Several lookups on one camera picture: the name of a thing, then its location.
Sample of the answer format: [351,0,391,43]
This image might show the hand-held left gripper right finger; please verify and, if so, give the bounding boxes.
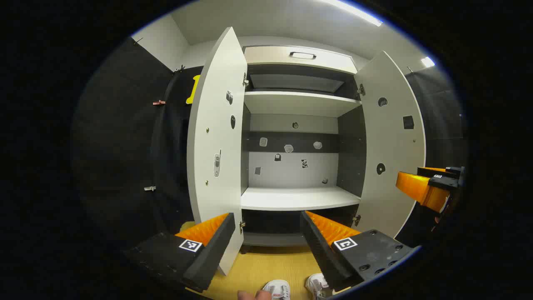
[300,211,417,292]

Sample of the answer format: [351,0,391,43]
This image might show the white canvas shoe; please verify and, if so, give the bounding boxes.
[305,273,330,300]
[262,280,291,300]

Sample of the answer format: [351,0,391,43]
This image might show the black backdrop cloth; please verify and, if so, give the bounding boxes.
[406,67,465,246]
[73,37,204,250]

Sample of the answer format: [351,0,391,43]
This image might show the white cabinet door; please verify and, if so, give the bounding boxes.
[187,27,248,276]
[354,51,426,239]

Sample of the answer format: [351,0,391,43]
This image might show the white cabinet drawer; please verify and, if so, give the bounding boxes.
[244,46,359,75]

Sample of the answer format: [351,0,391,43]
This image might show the white grey shoe cabinet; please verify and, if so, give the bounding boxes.
[239,35,369,255]

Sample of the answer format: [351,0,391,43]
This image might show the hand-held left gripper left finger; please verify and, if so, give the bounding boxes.
[125,212,236,293]

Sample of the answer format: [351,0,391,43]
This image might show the long ceiling light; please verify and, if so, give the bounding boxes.
[329,0,383,26]

